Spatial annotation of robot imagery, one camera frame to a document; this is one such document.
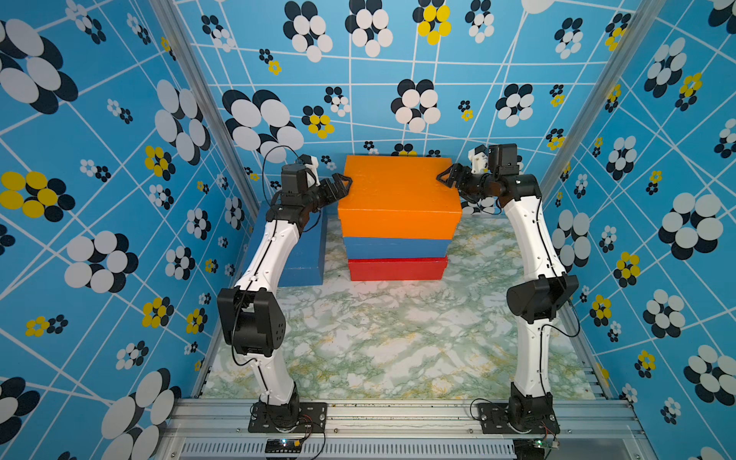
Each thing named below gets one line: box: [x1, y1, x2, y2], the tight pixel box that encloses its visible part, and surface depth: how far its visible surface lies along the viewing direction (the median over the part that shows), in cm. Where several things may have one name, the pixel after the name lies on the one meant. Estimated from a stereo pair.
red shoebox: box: [347, 254, 450, 282], surface depth 101 cm
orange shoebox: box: [338, 155, 462, 240], surface depth 82 cm
